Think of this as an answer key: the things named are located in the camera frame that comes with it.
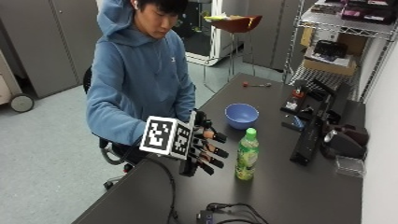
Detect green plastic bottle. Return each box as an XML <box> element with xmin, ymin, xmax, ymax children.
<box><xmin>234</xmin><ymin>127</ymin><xmax>261</xmax><ymax>182</ymax></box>

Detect blue bowl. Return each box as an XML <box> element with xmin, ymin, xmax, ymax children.
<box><xmin>224</xmin><ymin>103</ymin><xmax>261</xmax><ymax>131</ymax></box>

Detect white marker cube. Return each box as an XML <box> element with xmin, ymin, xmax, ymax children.
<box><xmin>138</xmin><ymin>115</ymin><xmax>197</xmax><ymax>161</ymax></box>

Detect small black hub box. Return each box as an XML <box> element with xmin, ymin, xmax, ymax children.
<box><xmin>196</xmin><ymin>209</ymin><xmax>217</xmax><ymax>224</ymax></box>

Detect blue and black device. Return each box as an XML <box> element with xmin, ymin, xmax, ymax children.
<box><xmin>281</xmin><ymin>113</ymin><xmax>309</xmax><ymax>133</ymax></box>

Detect person in blue hoodie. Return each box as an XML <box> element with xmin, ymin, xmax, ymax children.
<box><xmin>85</xmin><ymin>0</ymin><xmax>197</xmax><ymax>166</ymax></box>

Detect black tray with red part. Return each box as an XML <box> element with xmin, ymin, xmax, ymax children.
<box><xmin>280</xmin><ymin>84</ymin><xmax>312</xmax><ymax>115</ymax></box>

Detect black office chair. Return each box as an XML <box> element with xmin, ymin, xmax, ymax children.
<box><xmin>83</xmin><ymin>65</ymin><xmax>136</xmax><ymax>191</ymax></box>

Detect white glass-door cabinet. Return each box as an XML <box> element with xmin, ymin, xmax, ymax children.
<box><xmin>173</xmin><ymin>0</ymin><xmax>246</xmax><ymax>67</ymax></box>

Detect black and silver cylinder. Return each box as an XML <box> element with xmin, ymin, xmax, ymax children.
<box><xmin>321</xmin><ymin>123</ymin><xmax>370</xmax><ymax>161</ymax></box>

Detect orange bar stool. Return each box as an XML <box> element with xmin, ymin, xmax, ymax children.
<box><xmin>201</xmin><ymin>14</ymin><xmax>264</xmax><ymax>94</ymax></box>

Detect clear plastic box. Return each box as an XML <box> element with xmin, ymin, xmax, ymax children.
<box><xmin>333</xmin><ymin>154</ymin><xmax>367</xmax><ymax>179</ymax></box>

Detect grey locker doors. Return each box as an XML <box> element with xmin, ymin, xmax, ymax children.
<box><xmin>241</xmin><ymin>0</ymin><xmax>321</xmax><ymax>72</ymax></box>

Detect yellow item on stool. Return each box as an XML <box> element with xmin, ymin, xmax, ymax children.
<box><xmin>204</xmin><ymin>14</ymin><xmax>234</xmax><ymax>22</ymax></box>

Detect flat cardboard box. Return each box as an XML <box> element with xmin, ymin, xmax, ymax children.
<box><xmin>301</xmin><ymin>46</ymin><xmax>358</xmax><ymax>77</ymax></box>

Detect black bag on box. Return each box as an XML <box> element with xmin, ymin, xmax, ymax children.
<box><xmin>313</xmin><ymin>39</ymin><xmax>350</xmax><ymax>59</ymax></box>

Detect tall cardboard box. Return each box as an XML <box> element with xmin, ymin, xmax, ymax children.
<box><xmin>300</xmin><ymin>26</ymin><xmax>370</xmax><ymax>58</ymax></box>

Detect grey cabinet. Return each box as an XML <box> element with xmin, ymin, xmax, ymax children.
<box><xmin>0</xmin><ymin>0</ymin><xmax>104</xmax><ymax>100</ymax></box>

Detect white cart with wheel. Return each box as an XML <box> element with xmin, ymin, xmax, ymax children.
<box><xmin>0</xmin><ymin>49</ymin><xmax>36</xmax><ymax>114</ymax></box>

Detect dark boxes on shelf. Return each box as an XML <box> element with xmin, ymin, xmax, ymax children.
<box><xmin>310</xmin><ymin>0</ymin><xmax>398</xmax><ymax>25</ymax></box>

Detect black glove cable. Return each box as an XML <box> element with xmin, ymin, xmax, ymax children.
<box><xmin>142</xmin><ymin>154</ymin><xmax>180</xmax><ymax>224</ymax></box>

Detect black looped cable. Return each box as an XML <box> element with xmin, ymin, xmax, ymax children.
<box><xmin>205</xmin><ymin>202</ymin><xmax>272</xmax><ymax>224</ymax></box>

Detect red-handled screwdriver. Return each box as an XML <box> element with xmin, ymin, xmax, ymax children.
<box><xmin>241</xmin><ymin>81</ymin><xmax>274</xmax><ymax>89</ymax></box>

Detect metal wire shelf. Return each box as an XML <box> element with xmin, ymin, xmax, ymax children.
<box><xmin>282</xmin><ymin>0</ymin><xmax>398</xmax><ymax>104</ymax></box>

